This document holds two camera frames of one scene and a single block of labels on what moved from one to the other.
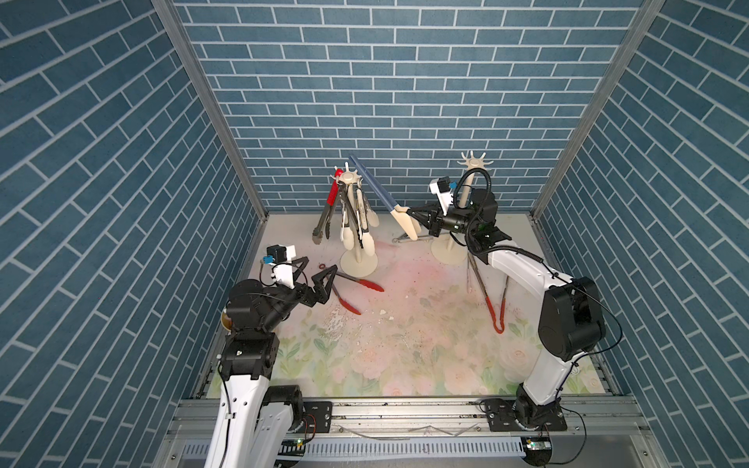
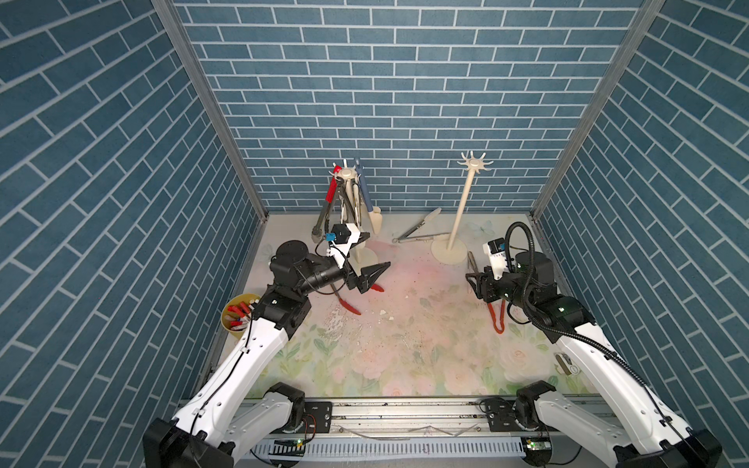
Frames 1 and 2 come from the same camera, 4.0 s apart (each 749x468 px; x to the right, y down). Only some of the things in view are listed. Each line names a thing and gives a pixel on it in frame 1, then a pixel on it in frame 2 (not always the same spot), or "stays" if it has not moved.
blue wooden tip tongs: (403, 214) to (375, 214)
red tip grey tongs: (361, 282) stays
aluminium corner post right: (646, 13) stays
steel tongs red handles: (501, 329) stays
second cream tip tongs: (406, 237) stays
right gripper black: (436, 222) to (485, 288)
